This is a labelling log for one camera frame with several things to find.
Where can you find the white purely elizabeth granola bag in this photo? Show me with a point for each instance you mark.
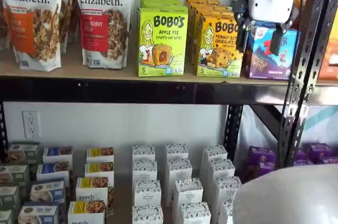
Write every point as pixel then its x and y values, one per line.
pixel 4 28

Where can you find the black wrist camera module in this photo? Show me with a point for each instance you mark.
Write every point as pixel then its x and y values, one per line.
pixel 239 7

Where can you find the blue label granola box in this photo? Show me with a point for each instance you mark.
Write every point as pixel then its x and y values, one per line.
pixel 38 213
pixel 47 191
pixel 57 154
pixel 52 171

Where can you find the red label granola bag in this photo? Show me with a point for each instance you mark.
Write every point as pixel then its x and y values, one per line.
pixel 103 23

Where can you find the orange label granola bag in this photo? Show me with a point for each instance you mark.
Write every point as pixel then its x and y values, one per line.
pixel 31 23

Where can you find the blue purple Zbar box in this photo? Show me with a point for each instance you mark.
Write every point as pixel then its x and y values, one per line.
pixel 264 57

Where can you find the green Bobo's apple pie box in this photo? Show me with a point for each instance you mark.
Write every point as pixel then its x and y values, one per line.
pixel 161 2
pixel 161 44

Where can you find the green label granola box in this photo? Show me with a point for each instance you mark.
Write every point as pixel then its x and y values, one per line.
pixel 9 196
pixel 5 217
pixel 22 152
pixel 13 175

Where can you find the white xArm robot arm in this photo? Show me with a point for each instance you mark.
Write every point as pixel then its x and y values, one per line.
pixel 290 197

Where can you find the white floral Organic Pantry box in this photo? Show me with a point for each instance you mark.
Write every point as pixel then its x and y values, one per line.
pixel 225 213
pixel 179 169
pixel 144 169
pixel 176 151
pixel 188 191
pixel 214 152
pixel 195 214
pixel 144 151
pixel 147 193
pixel 146 216
pixel 220 168
pixel 225 188

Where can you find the white wall outlet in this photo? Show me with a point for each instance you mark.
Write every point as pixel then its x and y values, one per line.
pixel 31 125

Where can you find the large orange cereal box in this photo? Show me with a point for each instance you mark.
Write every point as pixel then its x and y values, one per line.
pixel 303 4
pixel 330 63

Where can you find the black shelf rail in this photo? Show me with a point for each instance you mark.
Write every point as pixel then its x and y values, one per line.
pixel 132 92

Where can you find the purple snack box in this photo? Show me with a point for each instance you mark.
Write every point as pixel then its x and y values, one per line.
pixel 301 158
pixel 261 154
pixel 262 171
pixel 318 152

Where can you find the black metal shelf rack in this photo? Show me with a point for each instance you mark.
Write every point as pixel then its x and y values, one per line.
pixel 327 94

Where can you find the yellow label granola box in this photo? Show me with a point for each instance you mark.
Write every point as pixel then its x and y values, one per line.
pixel 99 170
pixel 100 154
pixel 86 213
pixel 92 189

